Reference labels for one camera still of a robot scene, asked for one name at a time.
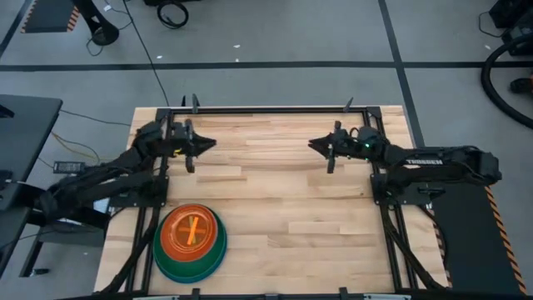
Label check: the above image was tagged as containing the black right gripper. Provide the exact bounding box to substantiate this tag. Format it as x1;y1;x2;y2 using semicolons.
307;120;357;174

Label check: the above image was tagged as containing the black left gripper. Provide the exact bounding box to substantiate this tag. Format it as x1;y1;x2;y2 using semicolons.
172;118;217;173

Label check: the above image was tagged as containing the orange transparent plastic plate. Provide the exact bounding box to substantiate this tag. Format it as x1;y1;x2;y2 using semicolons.
166;207;213;256

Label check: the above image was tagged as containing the dark green plastic plate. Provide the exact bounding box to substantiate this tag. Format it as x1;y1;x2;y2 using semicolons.
152;206;228;278

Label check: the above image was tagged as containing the black stand base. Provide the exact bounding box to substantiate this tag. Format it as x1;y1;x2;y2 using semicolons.
71;0;121;47

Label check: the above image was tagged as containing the black hazard-striped floor mat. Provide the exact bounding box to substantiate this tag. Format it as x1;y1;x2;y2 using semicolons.
19;0;81;34
431;185;529;295

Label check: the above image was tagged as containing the black side desk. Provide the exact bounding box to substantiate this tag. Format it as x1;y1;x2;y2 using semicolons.
0;94;64;278

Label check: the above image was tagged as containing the black shoe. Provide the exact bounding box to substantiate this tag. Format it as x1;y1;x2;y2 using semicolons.
509;77;533;95

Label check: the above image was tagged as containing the black floor equipment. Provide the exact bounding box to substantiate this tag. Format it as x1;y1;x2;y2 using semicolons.
487;0;533;58

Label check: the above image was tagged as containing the black frame clamp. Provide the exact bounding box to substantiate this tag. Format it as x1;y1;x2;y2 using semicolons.
180;92;202;115

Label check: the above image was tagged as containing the black aluminium table frame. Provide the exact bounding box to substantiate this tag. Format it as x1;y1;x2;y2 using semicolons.
95;106;449;300

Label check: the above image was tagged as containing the black floor cable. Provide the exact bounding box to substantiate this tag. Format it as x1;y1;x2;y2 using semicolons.
122;0;171;108

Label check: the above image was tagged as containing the yellow floor cable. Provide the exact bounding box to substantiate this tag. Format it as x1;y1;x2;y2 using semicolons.
50;131;102;164

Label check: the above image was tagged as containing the coiled black cable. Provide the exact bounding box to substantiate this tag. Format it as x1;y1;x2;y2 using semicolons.
156;0;190;30

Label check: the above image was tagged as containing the thick black hose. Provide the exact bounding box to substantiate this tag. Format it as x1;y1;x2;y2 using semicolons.
481;35;533;130

